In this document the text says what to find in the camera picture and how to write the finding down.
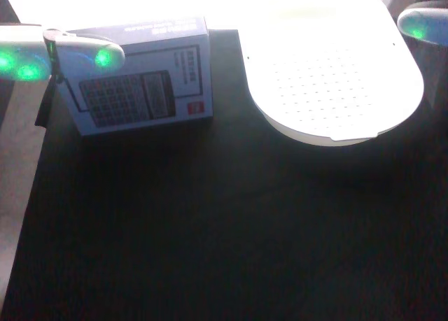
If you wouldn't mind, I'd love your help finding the black table cloth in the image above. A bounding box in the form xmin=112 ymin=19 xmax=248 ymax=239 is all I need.
xmin=0 ymin=29 xmax=448 ymax=321

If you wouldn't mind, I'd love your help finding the calculator box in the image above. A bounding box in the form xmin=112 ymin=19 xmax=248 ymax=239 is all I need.
xmin=57 ymin=16 xmax=215 ymax=137

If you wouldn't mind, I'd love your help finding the white oval dotted tray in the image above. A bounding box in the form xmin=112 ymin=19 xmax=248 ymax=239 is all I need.
xmin=243 ymin=0 xmax=426 ymax=148

